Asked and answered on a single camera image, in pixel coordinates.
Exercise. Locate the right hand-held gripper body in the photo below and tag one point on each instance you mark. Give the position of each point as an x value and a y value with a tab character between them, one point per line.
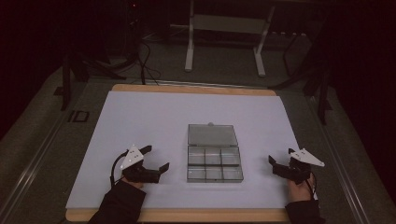
297	168

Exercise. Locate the metal floor rail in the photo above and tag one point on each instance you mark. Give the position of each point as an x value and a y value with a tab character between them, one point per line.
31	168
339	161

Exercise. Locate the white table mat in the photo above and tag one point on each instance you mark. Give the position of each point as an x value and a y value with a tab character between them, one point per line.
162	124

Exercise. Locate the person's right hand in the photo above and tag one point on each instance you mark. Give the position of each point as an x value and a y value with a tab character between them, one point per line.
299	191

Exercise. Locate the person's left hand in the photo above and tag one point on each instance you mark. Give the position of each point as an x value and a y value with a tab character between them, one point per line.
133	184

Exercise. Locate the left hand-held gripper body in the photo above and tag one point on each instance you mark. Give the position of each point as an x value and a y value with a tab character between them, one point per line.
135	170

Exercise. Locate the clear plastic compartment box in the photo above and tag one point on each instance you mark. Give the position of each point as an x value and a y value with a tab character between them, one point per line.
214	155

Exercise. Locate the black tripod stand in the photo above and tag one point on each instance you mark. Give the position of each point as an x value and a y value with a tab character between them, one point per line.
67	84
323	99

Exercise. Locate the black floor socket plate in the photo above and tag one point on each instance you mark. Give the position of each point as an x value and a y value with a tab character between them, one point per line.
78	116

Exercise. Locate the white metal stand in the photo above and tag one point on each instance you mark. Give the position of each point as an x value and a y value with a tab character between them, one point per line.
229	25

